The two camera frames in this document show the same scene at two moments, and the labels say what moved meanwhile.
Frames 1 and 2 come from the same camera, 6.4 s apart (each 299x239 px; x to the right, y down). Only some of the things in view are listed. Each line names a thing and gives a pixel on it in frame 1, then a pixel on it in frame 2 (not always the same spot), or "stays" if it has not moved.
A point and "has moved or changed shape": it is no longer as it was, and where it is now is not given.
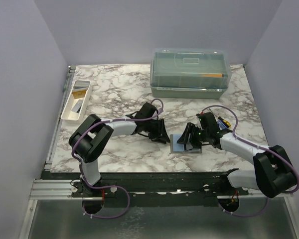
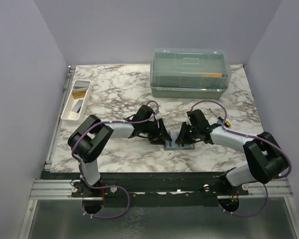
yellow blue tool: (222, 121) stays
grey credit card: (77, 106) stays
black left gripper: (162, 137) stays
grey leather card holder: (179, 148) has moved or changed shape
